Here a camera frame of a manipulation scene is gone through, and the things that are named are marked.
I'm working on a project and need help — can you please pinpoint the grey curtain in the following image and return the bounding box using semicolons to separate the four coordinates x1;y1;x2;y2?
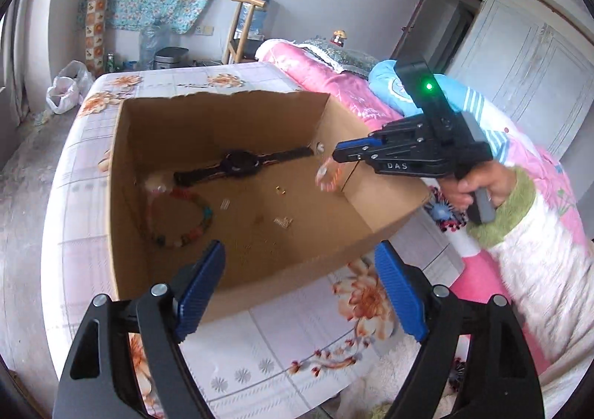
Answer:
0;0;33;123

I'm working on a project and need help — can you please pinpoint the dark door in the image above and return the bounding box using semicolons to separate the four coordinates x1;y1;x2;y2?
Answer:
401;0;474;74

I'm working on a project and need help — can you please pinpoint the clear large water bottle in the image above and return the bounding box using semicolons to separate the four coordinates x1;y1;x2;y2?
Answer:
139;17;170;69

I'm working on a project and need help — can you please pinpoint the pink blanket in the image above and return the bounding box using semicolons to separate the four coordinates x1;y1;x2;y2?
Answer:
257;39;594;355

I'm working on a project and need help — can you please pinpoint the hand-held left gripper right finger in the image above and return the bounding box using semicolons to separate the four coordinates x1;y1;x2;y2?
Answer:
373;240;546;419

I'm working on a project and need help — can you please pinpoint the tall patterned box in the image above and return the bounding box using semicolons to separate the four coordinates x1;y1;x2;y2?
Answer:
84;0;112;74

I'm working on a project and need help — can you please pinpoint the wooden crutch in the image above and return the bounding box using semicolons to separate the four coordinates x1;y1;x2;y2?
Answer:
222;0;267;65

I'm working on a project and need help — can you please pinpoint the multicolour bead bracelet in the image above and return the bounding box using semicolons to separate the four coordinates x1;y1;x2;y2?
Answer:
141;171;215;249

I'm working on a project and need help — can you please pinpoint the brown cardboard box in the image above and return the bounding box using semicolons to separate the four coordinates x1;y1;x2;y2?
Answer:
108;91;432;324

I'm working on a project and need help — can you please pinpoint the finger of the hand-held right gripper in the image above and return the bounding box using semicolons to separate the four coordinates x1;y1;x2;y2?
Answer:
336;118;430;151
333;141;425;164

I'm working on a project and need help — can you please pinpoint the blue water jug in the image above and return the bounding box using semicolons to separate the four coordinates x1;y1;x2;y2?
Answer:
244;0;272;37

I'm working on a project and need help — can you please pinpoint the black wristwatch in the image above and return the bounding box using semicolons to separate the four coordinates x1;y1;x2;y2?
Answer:
174;147;316;188

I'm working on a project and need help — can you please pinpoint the blue pillow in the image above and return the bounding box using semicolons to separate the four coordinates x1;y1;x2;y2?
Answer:
369;59;511;151

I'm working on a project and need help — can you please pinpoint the orange pink bead bracelet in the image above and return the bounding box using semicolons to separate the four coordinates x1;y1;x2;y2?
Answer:
314;158;342;192

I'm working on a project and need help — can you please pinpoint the white wardrobe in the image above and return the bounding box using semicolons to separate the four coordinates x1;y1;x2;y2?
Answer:
445;0;594;160

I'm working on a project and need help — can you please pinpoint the person's right hand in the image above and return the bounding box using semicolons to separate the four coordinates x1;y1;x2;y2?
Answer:
438;158;516;216

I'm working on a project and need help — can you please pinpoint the white plastic bag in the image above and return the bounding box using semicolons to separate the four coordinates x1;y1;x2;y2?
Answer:
45;61;94;114

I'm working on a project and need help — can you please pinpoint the lace-trimmed dark pillow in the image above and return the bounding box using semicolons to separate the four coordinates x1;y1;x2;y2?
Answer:
297;36;381;74

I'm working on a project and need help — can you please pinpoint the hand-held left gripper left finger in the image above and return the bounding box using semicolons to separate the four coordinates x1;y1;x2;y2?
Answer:
52;240;226;419

